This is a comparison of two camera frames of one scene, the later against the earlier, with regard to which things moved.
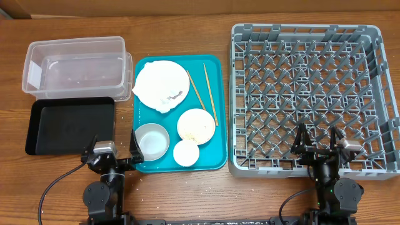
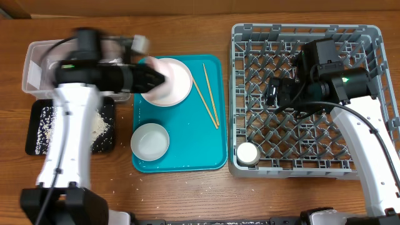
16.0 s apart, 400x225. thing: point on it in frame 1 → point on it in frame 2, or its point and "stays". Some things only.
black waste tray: (66, 126) stays
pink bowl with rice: (196, 125) → (162, 89)
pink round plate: (162, 85) stays
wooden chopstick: (202, 102) → (205, 103)
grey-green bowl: (153, 140) stays
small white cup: (186, 152) → (248, 154)
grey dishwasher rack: (321, 76) stays
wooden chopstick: (210, 95) stays
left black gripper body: (125, 165) → (133, 78)
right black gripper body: (313, 155) → (289, 94)
